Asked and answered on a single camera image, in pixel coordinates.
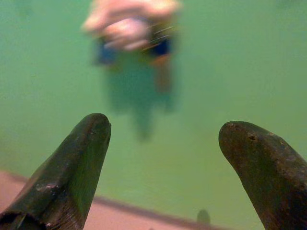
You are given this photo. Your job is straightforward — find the green plastic sheet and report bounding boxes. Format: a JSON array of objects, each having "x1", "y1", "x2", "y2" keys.
[{"x1": 0, "y1": 0, "x2": 307, "y2": 230}]

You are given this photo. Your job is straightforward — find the key with card tag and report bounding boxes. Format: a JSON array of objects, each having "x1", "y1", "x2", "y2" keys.
[{"x1": 94, "y1": 18, "x2": 178, "y2": 94}]

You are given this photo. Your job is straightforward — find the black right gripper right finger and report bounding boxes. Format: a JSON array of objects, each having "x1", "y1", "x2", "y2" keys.
[{"x1": 218, "y1": 121, "x2": 307, "y2": 230}]

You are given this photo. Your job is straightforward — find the person's hand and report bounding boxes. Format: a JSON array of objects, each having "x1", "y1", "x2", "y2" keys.
[{"x1": 81, "y1": 0, "x2": 182, "y2": 51}]

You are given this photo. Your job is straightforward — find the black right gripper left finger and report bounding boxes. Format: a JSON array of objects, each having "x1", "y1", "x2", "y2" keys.
[{"x1": 0, "y1": 113, "x2": 112, "y2": 230}]

